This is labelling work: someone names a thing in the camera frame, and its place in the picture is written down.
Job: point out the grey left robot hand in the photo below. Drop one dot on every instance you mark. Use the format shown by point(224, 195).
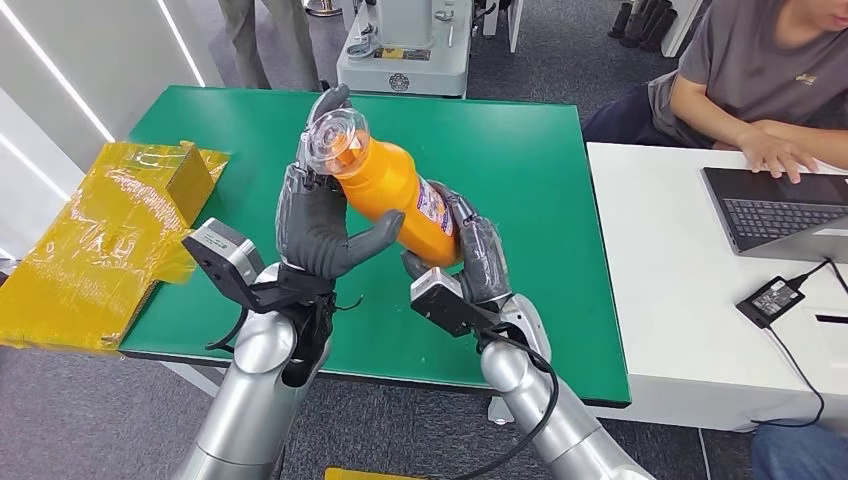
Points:
point(311, 232)

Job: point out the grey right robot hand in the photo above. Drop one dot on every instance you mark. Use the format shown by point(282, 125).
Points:
point(487, 265)

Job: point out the orange plastic bottle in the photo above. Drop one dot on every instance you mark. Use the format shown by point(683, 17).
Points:
point(391, 192)

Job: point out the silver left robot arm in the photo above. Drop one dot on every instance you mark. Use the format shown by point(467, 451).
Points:
point(258, 397)

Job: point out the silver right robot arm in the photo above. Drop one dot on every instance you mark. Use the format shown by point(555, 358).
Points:
point(523, 391)

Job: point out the grey table foot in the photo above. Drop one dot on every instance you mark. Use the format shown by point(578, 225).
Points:
point(500, 412)

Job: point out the white machine base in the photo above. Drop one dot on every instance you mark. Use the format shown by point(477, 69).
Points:
point(404, 73)

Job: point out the standing person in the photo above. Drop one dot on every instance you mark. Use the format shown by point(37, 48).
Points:
point(291, 46)

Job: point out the white table leg bar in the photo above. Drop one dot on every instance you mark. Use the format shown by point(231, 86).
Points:
point(192, 379)

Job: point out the metal stand base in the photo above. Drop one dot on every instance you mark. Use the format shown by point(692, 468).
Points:
point(324, 8)

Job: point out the yellow wrapped cardboard box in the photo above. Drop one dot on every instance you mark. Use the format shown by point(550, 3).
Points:
point(73, 265)

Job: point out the white furniture panel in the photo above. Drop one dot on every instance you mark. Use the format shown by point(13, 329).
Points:
point(513, 23)

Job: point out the yellow flat object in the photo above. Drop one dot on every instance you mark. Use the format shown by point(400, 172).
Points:
point(358, 475)

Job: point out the black boot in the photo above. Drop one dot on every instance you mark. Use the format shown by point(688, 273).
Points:
point(621, 20)
point(656, 30)

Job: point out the dark grey laptop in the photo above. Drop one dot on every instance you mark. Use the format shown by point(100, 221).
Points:
point(768, 215)

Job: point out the black power adapter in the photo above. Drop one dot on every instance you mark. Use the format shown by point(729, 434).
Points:
point(772, 299)

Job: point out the person's right hand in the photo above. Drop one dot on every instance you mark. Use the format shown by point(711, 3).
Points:
point(775, 154)

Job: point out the white cabinet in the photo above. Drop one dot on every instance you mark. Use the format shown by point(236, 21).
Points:
point(682, 23)

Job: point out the seated person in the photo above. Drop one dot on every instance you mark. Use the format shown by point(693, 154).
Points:
point(748, 66)

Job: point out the thin black desk object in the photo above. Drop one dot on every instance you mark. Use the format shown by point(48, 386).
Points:
point(831, 318)

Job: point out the blue fabric object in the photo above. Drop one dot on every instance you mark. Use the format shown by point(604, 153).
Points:
point(802, 457)

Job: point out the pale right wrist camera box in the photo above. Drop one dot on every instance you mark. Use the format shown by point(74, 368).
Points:
point(437, 285)

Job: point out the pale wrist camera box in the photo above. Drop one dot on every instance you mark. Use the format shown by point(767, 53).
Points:
point(222, 248)
point(437, 285)

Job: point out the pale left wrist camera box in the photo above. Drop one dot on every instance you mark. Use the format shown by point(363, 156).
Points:
point(222, 248)

